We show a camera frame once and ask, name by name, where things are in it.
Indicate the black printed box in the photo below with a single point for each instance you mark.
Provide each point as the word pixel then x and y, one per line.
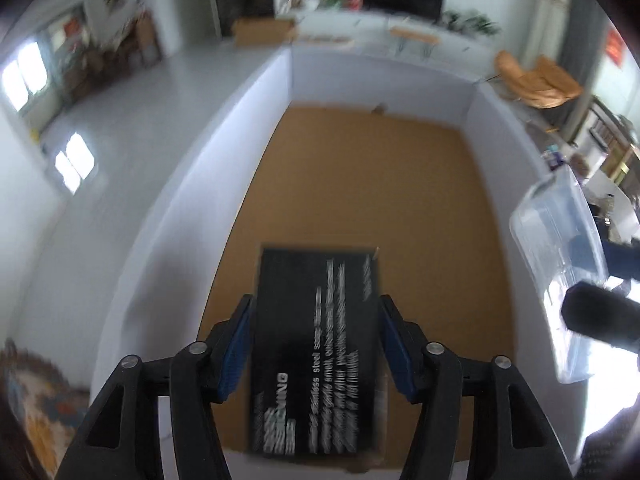
pixel 300 320

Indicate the wooden bench stool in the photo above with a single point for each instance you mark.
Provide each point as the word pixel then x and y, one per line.
pixel 414 36

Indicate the window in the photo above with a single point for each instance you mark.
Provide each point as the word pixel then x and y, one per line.
pixel 22 77

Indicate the cardboard box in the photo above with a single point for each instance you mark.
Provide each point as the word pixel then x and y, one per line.
pixel 262 31

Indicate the orange lounge chair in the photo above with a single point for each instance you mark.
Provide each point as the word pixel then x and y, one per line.
pixel 540 82

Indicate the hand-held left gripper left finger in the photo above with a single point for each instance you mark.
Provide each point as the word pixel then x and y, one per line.
pixel 234 352

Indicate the red wall decoration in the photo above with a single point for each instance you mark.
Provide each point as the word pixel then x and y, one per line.
pixel 616 46

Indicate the wooden side cabinet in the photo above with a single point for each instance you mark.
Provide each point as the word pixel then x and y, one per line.
pixel 115 55

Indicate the patterned rug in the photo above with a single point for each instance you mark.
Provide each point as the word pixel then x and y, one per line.
pixel 35 400

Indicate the standing air conditioner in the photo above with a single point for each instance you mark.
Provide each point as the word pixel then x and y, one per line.
pixel 547 20

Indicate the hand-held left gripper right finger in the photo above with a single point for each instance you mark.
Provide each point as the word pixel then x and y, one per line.
pixel 398 352

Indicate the white storage box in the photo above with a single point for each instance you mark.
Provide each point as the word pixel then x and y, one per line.
pixel 360 170

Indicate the white television cabinet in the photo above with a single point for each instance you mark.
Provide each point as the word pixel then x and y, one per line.
pixel 350 22

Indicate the clear plastic bin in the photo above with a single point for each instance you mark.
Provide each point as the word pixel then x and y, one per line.
pixel 550 230

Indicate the cluttered wooden sideboard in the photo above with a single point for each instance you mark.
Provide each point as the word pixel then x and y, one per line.
pixel 612 150

